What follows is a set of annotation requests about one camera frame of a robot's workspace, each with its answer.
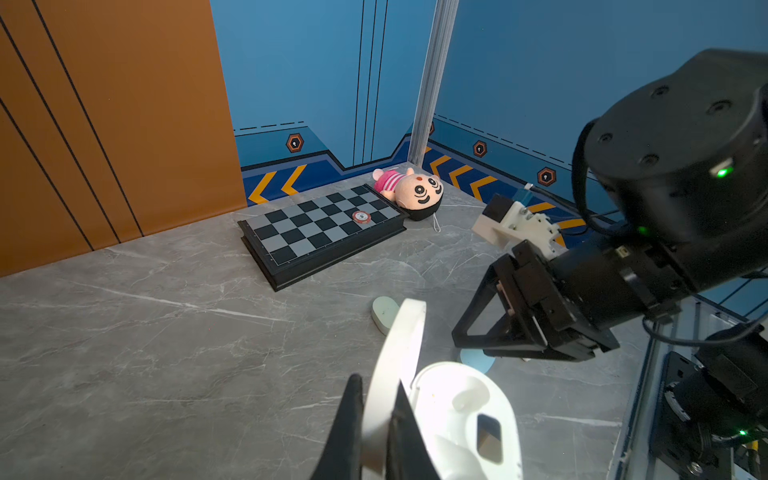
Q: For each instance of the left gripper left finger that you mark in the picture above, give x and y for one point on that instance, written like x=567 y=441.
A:
x=340 y=458

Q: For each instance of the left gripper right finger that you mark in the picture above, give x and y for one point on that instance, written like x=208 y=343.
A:
x=406 y=454

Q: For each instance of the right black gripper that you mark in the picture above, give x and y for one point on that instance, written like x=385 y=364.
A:
x=537 y=322

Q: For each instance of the light blue earbud case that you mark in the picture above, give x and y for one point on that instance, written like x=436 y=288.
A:
x=476 y=359

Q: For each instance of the white earbud case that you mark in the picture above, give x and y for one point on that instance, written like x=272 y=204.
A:
x=466 y=421

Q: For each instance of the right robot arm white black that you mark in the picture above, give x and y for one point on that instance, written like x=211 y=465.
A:
x=671 y=181

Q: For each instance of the pink plush doll head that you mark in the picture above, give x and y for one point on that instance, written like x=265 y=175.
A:
x=418 y=194

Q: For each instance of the red poker chip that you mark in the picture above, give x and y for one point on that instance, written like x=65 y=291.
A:
x=361 y=217

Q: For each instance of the black white chessboard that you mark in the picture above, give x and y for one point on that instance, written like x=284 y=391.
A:
x=296 y=242

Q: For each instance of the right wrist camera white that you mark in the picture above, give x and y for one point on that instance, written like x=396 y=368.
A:
x=505 y=223

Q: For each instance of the right aluminium corner post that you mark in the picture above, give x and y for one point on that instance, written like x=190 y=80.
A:
x=436 y=56

